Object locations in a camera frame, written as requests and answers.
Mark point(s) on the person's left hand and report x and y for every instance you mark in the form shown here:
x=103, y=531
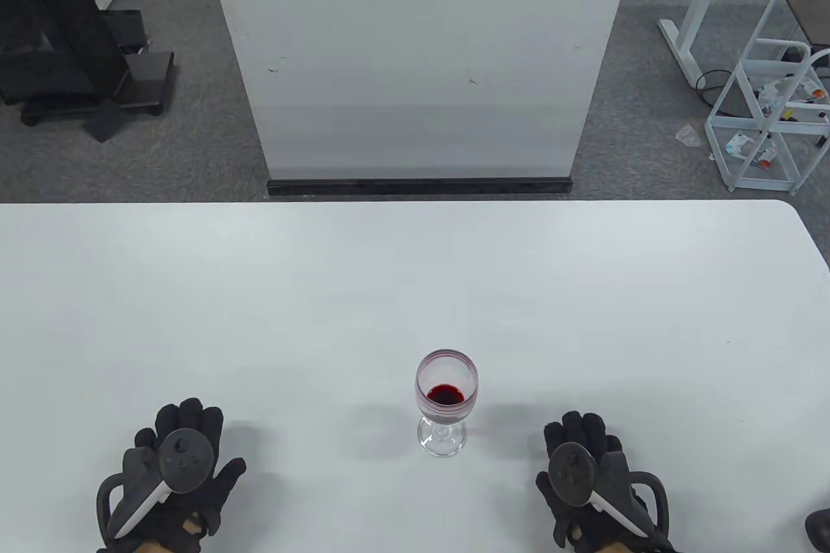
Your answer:
x=224, y=488

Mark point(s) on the person's right hand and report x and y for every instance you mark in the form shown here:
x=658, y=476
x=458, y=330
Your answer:
x=613, y=462

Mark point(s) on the wine glass with red wine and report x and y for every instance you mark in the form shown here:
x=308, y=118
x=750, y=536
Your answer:
x=447, y=407

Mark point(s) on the person's right forearm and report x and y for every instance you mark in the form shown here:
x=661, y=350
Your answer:
x=616, y=549

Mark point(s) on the person's left forearm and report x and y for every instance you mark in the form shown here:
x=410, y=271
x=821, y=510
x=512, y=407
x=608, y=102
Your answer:
x=152, y=548

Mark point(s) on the grey and white hand controller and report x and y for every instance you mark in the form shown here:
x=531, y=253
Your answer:
x=185, y=459
x=574, y=475

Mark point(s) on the black rounded object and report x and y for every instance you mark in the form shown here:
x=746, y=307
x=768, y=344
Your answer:
x=819, y=530

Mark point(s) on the white table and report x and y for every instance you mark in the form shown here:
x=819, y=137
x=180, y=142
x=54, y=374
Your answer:
x=389, y=287

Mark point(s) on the crumpled clear plastic wrapper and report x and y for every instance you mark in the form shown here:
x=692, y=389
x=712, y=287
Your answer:
x=688, y=135

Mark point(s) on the black partition base bar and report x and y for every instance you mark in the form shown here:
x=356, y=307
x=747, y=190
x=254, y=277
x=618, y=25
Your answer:
x=415, y=187

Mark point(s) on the black flat floor piece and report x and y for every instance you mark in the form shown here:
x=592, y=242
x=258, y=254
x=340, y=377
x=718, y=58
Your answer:
x=104, y=123

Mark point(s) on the white partition board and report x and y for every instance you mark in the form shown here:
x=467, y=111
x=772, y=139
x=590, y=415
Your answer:
x=415, y=60

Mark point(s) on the black equipment cart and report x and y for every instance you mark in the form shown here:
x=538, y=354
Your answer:
x=52, y=41

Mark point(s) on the brown board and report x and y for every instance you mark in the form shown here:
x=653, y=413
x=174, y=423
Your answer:
x=810, y=8

